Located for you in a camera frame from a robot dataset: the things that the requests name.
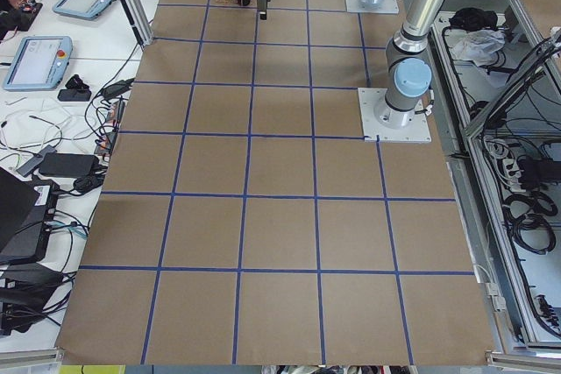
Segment grey orange usb hub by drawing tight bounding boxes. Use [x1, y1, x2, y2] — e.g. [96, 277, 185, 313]
[94, 130, 118, 157]
[105, 100, 126, 127]

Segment teach pendant near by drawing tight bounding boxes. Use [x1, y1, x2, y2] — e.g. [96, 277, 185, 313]
[3, 36, 73, 91]

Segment black power brick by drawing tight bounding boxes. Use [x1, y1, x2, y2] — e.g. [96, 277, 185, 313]
[39, 152, 98, 178]

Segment black laptop computer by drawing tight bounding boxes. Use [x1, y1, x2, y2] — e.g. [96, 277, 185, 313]
[1, 169, 59, 265]

